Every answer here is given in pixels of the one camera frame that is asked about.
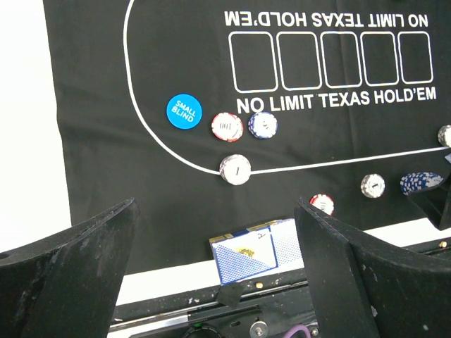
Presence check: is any grey white 1 chip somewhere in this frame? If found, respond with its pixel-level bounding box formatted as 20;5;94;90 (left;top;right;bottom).
219;154;252;186

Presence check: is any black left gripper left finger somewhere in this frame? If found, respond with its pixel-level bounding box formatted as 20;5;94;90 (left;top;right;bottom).
1;199;140;337

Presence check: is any red white 100 chip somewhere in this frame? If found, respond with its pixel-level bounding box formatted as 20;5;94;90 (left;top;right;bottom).
211;112;244;142

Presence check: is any grey white chip right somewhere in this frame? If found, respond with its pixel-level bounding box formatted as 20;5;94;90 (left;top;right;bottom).
437;125;451;148

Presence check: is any blue small blind button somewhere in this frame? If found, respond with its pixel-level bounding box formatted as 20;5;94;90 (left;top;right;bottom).
166;94;203;130

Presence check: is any black poker table mat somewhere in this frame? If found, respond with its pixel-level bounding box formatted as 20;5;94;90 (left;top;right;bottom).
42;0;451;275

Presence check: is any red white chip near edge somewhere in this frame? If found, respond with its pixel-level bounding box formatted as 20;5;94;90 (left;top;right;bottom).
309;194;335;215

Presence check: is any blue white 5 chip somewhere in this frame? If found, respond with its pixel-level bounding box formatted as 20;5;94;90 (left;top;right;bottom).
248;112;278;139

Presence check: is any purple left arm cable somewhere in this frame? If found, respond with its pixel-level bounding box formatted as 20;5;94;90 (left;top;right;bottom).
283;324;311;338

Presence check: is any blue white chip stack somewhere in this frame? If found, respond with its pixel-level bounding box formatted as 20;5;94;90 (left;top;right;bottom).
400;172;444;195

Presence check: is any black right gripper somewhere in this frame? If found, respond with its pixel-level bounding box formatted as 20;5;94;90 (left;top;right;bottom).
407;179;450;230

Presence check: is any blue playing card deck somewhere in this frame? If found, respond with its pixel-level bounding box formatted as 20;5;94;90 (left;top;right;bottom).
209;218;304;285

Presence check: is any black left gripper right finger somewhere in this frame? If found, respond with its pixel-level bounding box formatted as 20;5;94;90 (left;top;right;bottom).
295;199;450;337

